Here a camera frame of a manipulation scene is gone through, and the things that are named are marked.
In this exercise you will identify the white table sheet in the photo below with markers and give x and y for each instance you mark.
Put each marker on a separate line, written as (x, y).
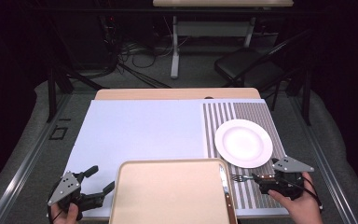
(136, 130)

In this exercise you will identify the metal floor rail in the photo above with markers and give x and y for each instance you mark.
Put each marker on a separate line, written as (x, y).
(28, 161)
(321, 161)

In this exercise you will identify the white ceramic plate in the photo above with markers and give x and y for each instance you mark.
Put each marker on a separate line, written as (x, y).
(244, 143)

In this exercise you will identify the dark equipment cabinet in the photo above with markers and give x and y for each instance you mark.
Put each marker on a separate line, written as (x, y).
(87, 40)

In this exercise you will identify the beige plastic tray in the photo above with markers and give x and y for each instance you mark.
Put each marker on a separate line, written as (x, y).
(167, 193)

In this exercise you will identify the black folding chair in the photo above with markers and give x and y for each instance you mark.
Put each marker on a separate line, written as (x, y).
(245, 63)

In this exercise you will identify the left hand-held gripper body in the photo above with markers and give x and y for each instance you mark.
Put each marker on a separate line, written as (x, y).
(65, 188)

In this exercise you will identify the brown striped placemat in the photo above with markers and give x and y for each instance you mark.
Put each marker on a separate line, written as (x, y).
(251, 110)

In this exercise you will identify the person's right hand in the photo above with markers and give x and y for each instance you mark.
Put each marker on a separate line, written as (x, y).
(304, 208)

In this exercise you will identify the black metal stand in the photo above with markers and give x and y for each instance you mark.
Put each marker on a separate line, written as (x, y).
(306, 99)
(52, 93)

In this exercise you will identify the silver metal fork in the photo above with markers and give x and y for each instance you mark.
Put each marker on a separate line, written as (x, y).
(239, 178)

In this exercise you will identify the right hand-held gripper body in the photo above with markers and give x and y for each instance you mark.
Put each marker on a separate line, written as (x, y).
(292, 165)

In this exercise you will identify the beige top desk white legs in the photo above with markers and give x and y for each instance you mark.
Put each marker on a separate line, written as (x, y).
(220, 3)

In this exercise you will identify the person's left hand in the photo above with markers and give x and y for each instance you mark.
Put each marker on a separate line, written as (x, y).
(63, 217)

